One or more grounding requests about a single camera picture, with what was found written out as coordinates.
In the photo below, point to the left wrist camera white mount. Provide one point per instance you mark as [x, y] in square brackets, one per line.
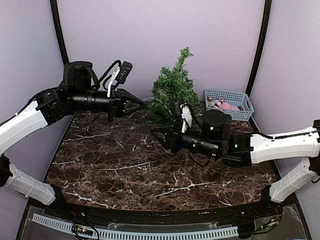
[119, 76]

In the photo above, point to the right black frame post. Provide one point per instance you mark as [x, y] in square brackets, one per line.
[260, 46]

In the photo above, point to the black frame post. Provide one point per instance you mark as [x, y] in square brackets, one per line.
[59, 31]
[260, 46]

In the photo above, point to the blue plastic basket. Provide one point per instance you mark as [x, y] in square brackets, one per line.
[235, 104]

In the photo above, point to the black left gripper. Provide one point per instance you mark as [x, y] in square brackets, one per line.
[118, 98]

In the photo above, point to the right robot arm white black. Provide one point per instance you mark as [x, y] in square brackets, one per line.
[216, 141]

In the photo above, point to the pink plush ornament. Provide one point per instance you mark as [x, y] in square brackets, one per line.
[226, 106]

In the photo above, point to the left black frame post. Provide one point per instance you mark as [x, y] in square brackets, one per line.
[59, 31]

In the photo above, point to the small green christmas tree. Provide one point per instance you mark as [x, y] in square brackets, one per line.
[172, 83]

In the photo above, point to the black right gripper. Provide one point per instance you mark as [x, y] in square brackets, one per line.
[172, 141]

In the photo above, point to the grey slotted cable duct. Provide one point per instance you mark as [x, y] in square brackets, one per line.
[119, 231]

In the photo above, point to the silver bauble ornament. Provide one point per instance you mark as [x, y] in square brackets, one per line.
[209, 100]

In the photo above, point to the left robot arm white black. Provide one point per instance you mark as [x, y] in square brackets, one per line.
[78, 91]

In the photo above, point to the black front rail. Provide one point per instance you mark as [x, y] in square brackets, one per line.
[239, 214]

